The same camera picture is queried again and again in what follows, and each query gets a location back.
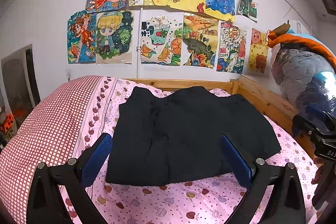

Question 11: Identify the black garment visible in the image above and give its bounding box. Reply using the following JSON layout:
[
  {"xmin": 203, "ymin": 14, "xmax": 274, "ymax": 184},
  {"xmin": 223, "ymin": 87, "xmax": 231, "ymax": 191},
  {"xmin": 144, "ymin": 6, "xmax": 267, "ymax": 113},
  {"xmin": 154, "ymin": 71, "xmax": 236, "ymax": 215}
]
[{"xmin": 105, "ymin": 87, "xmax": 281, "ymax": 186}]

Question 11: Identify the plastic wrapped clothes bundle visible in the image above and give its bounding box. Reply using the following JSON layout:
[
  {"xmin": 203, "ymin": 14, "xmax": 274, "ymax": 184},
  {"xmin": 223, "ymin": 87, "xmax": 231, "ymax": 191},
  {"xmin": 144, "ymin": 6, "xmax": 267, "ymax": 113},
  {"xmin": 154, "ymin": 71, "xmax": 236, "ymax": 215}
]
[{"xmin": 266, "ymin": 23, "xmax": 335, "ymax": 116}]

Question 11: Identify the person right hand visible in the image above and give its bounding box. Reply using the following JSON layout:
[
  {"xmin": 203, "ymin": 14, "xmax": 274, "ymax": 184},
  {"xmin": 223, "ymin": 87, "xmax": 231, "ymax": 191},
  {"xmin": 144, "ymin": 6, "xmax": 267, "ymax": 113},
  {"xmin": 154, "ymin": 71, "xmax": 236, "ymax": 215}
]
[{"xmin": 311, "ymin": 157, "xmax": 324, "ymax": 185}]

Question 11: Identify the pink apple print bedsheet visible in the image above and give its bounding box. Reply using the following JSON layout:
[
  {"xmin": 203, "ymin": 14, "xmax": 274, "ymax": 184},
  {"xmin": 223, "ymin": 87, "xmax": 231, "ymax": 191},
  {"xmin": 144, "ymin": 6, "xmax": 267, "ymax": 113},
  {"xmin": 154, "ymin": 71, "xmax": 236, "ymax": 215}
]
[{"xmin": 59, "ymin": 76, "xmax": 320, "ymax": 224}]

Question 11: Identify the red white checkered pillow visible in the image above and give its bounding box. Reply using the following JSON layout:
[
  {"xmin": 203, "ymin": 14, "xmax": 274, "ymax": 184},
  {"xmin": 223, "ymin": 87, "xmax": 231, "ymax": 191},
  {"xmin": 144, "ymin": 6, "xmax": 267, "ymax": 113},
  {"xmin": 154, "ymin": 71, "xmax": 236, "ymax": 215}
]
[{"xmin": 1, "ymin": 76, "xmax": 108, "ymax": 223}]

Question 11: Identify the yellow bear drawing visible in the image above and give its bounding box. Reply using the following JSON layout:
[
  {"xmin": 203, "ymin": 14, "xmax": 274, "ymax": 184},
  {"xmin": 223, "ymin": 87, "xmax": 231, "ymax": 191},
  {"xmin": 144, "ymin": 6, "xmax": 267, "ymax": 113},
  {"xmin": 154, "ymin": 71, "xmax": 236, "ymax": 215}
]
[{"xmin": 248, "ymin": 28, "xmax": 269, "ymax": 73}]

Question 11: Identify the grey door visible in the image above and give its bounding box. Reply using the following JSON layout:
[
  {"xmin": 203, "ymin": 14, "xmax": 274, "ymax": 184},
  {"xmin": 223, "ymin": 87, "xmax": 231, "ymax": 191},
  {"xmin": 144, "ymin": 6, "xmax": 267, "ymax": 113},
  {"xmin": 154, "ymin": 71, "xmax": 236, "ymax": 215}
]
[{"xmin": 1, "ymin": 45, "xmax": 41, "ymax": 126}]

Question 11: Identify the city collage drawing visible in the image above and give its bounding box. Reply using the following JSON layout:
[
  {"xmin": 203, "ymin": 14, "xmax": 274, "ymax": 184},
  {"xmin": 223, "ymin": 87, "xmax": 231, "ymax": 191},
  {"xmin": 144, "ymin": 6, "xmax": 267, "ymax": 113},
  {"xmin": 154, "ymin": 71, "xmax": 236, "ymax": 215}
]
[{"xmin": 217, "ymin": 22, "xmax": 247, "ymax": 74}]

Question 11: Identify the flying girl drawing lower left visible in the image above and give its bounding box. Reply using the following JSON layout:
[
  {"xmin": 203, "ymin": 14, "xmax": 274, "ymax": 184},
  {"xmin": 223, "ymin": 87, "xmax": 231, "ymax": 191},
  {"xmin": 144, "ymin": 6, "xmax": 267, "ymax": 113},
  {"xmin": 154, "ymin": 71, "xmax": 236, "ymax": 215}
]
[{"xmin": 67, "ymin": 10, "xmax": 96, "ymax": 64}]

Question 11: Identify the blond boy drawing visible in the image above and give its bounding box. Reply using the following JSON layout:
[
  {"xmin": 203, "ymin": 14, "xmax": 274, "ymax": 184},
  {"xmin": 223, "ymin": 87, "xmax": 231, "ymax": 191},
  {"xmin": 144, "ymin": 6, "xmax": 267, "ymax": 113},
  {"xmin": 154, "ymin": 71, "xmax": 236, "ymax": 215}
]
[{"xmin": 95, "ymin": 10, "xmax": 134, "ymax": 64}]

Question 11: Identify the landscape whale drawing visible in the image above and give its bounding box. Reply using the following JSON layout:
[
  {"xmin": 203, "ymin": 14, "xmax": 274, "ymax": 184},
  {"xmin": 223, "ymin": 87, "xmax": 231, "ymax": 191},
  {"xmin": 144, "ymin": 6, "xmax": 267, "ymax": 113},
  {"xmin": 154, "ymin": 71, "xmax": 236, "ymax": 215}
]
[{"xmin": 182, "ymin": 12, "xmax": 219, "ymax": 69}]

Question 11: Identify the juice and oranges drawing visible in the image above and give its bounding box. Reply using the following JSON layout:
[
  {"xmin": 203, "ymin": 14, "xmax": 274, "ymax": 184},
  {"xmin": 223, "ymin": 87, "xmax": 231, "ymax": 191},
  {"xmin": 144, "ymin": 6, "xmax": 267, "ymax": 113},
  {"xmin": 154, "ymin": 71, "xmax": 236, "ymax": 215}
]
[{"xmin": 141, "ymin": 16, "xmax": 183, "ymax": 66}]

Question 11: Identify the wooden bed frame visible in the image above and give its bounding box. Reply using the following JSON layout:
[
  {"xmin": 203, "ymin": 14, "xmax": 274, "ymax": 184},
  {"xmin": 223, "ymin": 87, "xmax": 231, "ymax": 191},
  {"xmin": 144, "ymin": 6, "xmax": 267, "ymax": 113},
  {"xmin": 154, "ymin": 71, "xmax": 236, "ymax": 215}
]
[{"xmin": 123, "ymin": 74, "xmax": 316, "ymax": 159}]

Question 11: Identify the white wall pipe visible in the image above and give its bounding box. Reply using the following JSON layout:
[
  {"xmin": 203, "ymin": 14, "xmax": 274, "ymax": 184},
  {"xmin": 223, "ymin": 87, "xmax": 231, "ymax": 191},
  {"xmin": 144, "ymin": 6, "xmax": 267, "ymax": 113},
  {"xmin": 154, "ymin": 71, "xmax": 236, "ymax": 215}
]
[{"xmin": 136, "ymin": 6, "xmax": 143, "ymax": 79}]

